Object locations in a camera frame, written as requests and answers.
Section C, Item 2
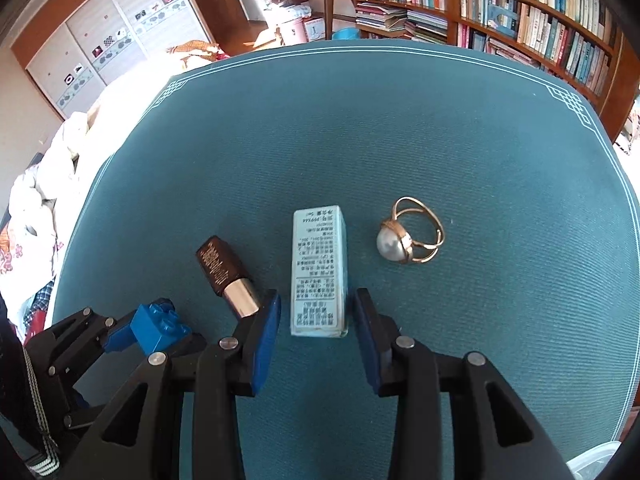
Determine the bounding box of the brown cosmetic bottle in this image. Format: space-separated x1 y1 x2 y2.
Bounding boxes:
196 235 260 318

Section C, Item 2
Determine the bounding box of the white sliding wardrobe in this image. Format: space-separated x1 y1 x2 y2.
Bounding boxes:
11 0 209 118

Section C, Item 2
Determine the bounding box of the gold pearl ring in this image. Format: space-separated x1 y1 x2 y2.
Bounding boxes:
375 195 446 266

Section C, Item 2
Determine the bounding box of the teal table mat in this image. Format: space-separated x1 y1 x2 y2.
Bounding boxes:
53 40 639 460

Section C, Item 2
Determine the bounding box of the light blue small box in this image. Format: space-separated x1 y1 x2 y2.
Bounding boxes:
290 205 348 338

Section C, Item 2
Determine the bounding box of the blue toy brick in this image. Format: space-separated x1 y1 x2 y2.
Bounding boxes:
102 298 192 356

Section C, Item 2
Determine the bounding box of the large wooden bookshelf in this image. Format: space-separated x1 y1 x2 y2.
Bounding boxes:
354 0 639 140

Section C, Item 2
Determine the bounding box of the clear plastic bowl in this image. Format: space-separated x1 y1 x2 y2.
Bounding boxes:
566 441 620 480

